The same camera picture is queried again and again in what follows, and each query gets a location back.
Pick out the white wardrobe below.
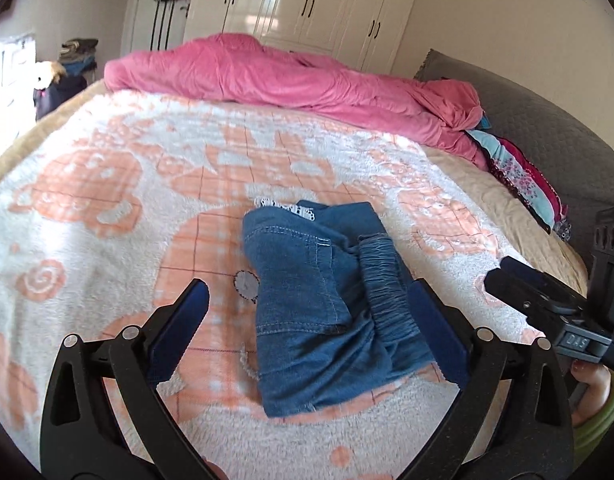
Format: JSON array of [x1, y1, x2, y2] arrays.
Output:
[[121, 0, 427, 79]]

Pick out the person's right hand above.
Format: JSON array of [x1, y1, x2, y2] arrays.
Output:
[[568, 359, 614, 427]]

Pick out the person's right forearm green sleeve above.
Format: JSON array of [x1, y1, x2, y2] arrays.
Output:
[[572, 367, 614, 457]]

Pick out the plush toy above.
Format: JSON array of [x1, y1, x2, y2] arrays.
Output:
[[33, 60, 67, 92]]

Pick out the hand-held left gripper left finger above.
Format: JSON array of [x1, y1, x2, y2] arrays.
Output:
[[38, 276, 224, 480]]

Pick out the grey quilted headboard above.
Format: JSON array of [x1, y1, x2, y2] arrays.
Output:
[[413, 48, 614, 293]]

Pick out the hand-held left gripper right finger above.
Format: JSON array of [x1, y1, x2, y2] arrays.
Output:
[[408, 277, 576, 480]]

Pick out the blue denim jeans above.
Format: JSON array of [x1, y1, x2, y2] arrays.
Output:
[[242, 195, 436, 418]]

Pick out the pink duvet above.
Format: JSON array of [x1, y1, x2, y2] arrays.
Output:
[[103, 32, 491, 171]]

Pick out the white and orange printed blanket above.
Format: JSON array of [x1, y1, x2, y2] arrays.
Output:
[[0, 92, 548, 480]]

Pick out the floral colourful cloth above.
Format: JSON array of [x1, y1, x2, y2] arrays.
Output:
[[464, 127, 574, 239]]

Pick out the dark folded clothes pile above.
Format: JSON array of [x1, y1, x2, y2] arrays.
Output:
[[61, 37, 99, 67]]

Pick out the white drawer cabinet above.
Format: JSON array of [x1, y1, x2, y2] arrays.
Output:
[[0, 34, 39, 166]]

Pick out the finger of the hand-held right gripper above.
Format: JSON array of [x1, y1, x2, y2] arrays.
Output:
[[483, 266, 565, 335], [498, 255, 588, 307]]

